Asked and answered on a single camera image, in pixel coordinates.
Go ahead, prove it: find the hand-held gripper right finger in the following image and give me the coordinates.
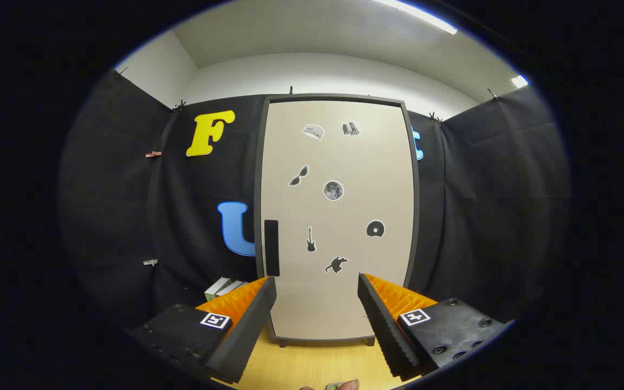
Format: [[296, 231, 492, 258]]
[[357, 272, 512, 381]]

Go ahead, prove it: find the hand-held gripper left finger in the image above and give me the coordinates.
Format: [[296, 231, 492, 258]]
[[127, 276, 278, 385]]

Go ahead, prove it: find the black backdrop cloth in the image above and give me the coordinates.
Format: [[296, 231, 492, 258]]
[[57, 70, 571, 347]]

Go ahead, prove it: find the long ceiling light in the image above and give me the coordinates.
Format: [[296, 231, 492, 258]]
[[372, 0, 458, 35]]

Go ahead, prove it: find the black door handle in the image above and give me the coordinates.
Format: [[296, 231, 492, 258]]
[[264, 219, 281, 277]]

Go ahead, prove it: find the green book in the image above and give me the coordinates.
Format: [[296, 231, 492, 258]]
[[204, 276, 232, 302]]

